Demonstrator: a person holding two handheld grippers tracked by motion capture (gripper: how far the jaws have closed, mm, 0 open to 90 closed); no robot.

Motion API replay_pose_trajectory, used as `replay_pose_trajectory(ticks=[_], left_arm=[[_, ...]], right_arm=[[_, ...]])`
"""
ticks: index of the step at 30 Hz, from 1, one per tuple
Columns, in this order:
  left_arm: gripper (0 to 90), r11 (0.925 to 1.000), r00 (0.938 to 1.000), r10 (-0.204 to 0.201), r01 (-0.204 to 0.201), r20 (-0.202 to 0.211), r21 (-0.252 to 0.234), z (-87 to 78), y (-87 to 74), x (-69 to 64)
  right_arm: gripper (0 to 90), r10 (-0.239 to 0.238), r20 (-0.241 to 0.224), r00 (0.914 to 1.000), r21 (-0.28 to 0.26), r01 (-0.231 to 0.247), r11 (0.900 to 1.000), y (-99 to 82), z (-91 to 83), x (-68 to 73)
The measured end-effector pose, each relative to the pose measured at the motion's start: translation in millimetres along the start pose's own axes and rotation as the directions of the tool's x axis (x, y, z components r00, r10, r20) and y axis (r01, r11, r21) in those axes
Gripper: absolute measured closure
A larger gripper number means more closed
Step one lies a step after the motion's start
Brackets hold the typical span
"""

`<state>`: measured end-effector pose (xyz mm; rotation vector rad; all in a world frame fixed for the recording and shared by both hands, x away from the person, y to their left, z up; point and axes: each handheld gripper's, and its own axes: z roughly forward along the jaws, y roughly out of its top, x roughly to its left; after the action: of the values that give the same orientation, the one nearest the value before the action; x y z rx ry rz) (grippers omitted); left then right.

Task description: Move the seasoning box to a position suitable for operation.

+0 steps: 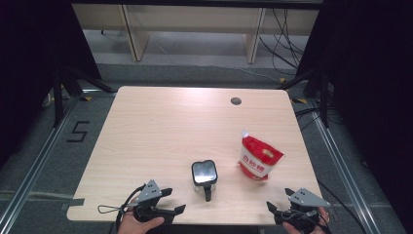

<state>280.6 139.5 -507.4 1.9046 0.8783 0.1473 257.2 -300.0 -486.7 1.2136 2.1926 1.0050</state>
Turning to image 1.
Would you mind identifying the person's left hand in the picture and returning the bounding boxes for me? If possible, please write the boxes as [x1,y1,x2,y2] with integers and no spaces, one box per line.
[117,208,166,234]

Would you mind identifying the black metal stand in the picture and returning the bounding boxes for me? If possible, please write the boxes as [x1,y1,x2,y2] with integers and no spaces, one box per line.
[52,64,118,128]
[276,67,330,129]

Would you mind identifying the long black floor cable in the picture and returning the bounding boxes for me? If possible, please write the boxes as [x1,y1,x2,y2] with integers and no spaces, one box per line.
[316,179,368,234]

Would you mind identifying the black floor cables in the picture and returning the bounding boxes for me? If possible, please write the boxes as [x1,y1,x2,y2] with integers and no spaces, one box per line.
[293,106,342,131]

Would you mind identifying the bundle of black cables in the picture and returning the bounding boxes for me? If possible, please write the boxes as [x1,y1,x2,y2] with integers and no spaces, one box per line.
[257,8,310,77]

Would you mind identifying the light wooden background desk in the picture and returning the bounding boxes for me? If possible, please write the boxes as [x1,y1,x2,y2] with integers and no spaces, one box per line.
[71,3,320,64]

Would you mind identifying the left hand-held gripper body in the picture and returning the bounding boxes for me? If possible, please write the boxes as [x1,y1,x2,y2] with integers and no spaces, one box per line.
[131,179,169,225]

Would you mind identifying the person's right hand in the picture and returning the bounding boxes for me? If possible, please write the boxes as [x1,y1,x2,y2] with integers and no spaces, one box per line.
[282,208,330,234]

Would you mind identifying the grey tape strip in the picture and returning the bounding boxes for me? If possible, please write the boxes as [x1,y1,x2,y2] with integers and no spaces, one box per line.
[61,198,86,211]

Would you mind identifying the black curtain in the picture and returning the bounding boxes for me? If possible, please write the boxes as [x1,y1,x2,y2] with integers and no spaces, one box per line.
[0,0,101,170]
[296,0,413,228]

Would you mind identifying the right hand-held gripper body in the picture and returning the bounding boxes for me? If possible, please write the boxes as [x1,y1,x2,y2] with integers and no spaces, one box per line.
[275,187,331,234]

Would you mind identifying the thin grey wire loop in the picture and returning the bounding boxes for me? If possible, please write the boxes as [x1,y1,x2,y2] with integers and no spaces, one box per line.
[96,204,138,215]

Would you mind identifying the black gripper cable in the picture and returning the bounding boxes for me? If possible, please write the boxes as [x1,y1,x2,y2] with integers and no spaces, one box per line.
[115,183,147,233]
[282,209,333,234]

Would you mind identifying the aluminium floor rail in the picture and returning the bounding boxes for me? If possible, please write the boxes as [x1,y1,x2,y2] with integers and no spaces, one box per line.
[306,97,381,234]
[0,94,82,234]

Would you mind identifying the glass jar with black lid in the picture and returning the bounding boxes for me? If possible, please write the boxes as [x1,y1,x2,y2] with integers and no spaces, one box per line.
[190,159,219,203]

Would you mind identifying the red and white sugar pouch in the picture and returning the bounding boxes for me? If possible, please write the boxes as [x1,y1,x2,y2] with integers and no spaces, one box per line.
[238,130,285,182]

